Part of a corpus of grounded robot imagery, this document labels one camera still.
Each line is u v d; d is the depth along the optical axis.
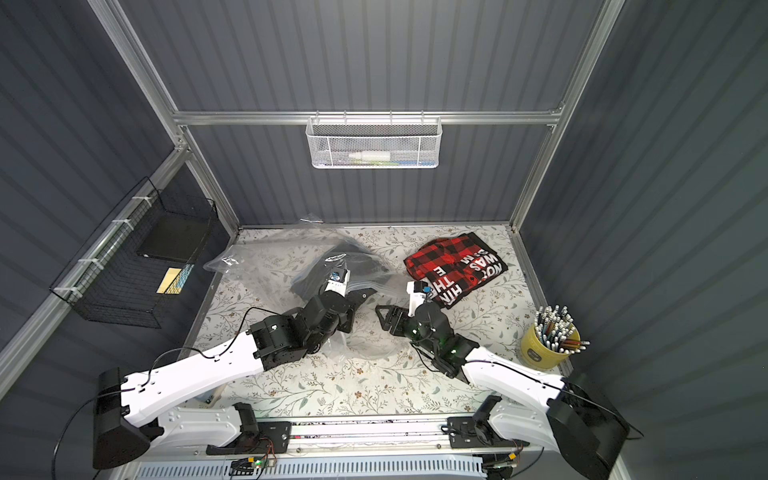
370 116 0.87
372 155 0.88
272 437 0.74
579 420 0.41
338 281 0.62
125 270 0.72
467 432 0.73
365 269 0.91
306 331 0.52
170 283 0.64
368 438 0.75
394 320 0.70
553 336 0.72
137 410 0.40
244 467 0.72
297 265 1.09
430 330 0.60
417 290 0.72
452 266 0.99
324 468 0.77
